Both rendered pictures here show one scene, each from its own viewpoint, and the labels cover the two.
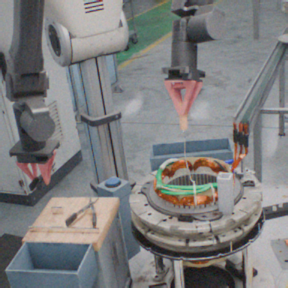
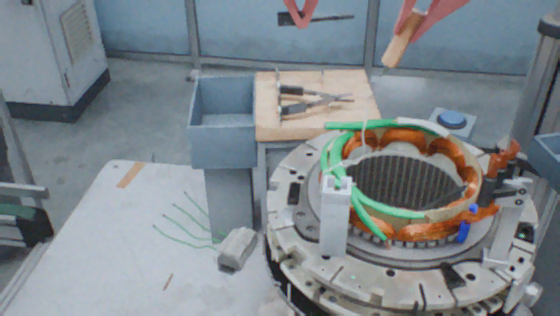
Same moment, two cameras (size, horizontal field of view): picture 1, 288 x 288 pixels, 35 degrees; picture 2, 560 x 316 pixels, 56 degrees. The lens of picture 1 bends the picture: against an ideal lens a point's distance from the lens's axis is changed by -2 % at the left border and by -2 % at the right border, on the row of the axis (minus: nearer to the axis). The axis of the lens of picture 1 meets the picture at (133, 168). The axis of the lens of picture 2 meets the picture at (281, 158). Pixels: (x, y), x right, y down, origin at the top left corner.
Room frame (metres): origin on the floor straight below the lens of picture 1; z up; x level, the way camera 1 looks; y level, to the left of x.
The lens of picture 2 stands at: (0.67, -0.56, 1.52)
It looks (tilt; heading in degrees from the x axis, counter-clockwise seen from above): 37 degrees down; 72
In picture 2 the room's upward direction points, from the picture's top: 1 degrees counter-clockwise
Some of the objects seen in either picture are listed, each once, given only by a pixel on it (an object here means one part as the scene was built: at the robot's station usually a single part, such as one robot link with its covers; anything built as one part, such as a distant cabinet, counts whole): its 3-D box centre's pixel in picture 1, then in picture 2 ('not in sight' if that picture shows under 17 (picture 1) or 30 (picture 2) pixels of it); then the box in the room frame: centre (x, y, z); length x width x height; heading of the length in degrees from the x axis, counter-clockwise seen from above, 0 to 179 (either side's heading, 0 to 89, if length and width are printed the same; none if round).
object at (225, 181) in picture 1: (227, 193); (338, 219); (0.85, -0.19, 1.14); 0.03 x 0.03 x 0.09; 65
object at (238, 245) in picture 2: not in sight; (236, 246); (0.81, 0.12, 0.80); 0.10 x 0.05 x 0.04; 47
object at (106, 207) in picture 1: (73, 221); (314, 102); (0.97, 0.17, 1.05); 0.20 x 0.19 x 0.02; 164
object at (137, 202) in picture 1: (194, 193); (397, 199); (0.96, -0.14, 1.09); 0.32 x 0.32 x 0.01
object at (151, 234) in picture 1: (166, 237); not in sight; (0.84, -0.05, 1.06); 0.09 x 0.04 x 0.01; 65
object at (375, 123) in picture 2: (163, 173); (382, 126); (0.97, -0.07, 1.15); 0.15 x 0.04 x 0.02; 155
